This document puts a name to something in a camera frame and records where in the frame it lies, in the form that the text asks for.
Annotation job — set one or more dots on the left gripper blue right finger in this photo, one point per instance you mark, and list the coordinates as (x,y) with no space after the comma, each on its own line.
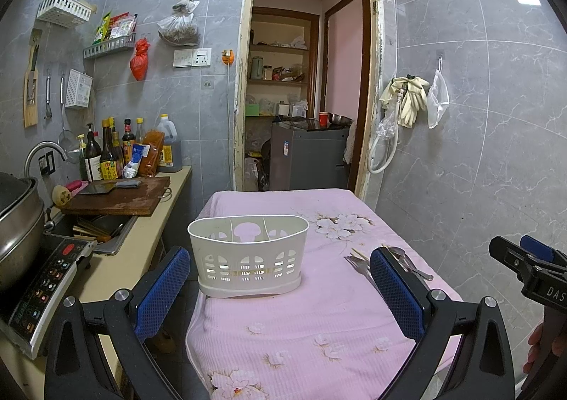
(404,294)

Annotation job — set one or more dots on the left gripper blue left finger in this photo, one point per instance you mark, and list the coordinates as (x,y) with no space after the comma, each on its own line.
(157,290)

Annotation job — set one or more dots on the steel spoon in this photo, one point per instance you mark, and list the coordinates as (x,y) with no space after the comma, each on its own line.
(408,264)

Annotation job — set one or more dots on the steel fork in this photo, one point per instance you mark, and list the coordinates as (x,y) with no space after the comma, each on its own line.
(362,267)

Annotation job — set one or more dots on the wooden chopstick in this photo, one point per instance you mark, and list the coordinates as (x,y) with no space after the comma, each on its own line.
(360,254)

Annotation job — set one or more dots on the white plastic utensil caddy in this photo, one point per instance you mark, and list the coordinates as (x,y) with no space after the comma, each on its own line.
(243,256)

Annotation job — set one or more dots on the person right hand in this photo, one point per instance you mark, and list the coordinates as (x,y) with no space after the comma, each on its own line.
(534,347)

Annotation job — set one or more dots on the pink floral table cloth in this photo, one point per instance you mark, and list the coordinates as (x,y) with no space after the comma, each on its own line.
(331,338)

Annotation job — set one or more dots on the steel sink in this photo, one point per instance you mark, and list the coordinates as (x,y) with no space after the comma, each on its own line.
(108,231)

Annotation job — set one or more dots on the wooden cutting board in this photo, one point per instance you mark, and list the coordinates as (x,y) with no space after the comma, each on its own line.
(140,201)

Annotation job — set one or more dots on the induction cooker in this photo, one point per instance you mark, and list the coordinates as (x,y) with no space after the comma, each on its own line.
(29,303)

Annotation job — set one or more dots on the orange noodle packet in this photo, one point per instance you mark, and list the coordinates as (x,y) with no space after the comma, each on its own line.
(151,153)

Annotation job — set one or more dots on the dark soy sauce bottle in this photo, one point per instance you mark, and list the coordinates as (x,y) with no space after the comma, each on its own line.
(108,162)

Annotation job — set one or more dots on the large oil jug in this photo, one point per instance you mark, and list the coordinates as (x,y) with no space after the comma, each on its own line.
(171,158)

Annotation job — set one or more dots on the wine bottle white label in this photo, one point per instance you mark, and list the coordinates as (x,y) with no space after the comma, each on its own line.
(93,155)

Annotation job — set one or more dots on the steel pot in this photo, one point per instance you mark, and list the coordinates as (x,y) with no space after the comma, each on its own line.
(21,224)

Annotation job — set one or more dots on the grey small fridge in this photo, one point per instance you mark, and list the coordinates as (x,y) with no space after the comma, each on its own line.
(305,156)

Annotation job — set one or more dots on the hanging mesh strainer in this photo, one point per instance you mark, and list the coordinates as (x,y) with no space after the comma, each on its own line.
(66,139)

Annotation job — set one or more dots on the chrome faucet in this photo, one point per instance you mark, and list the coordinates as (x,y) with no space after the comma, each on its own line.
(39,150)

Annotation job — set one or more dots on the hanging rubber gloves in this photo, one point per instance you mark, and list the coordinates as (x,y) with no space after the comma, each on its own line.
(410,94)

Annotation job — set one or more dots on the hanging clear plastic bag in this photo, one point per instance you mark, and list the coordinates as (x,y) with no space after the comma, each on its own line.
(438,97)

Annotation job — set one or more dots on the red cup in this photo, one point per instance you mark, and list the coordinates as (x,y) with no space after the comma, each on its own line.
(323,119)

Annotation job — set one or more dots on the white hanging box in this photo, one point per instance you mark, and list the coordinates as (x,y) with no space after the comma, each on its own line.
(78,90)

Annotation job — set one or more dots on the red plastic bag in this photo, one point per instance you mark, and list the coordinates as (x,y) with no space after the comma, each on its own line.
(140,61)

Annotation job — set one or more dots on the hanging wooden board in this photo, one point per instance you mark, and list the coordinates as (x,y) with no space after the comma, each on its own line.
(30,85)

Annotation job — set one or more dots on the clear bag of dried goods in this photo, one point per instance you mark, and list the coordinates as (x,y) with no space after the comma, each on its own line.
(178,29)

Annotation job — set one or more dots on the cleaver with grey handle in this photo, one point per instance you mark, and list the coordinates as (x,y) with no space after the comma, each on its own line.
(104,187)

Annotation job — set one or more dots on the white wall switch socket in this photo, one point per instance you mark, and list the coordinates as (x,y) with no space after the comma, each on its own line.
(187,58)

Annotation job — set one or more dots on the orange wall hook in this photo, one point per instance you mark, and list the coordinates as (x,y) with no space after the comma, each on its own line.
(228,57)

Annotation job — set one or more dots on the grey wall shelf rack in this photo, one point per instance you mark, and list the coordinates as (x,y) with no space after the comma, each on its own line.
(114,45)

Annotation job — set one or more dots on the white wall basket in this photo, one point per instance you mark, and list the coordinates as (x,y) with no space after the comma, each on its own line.
(64,13)

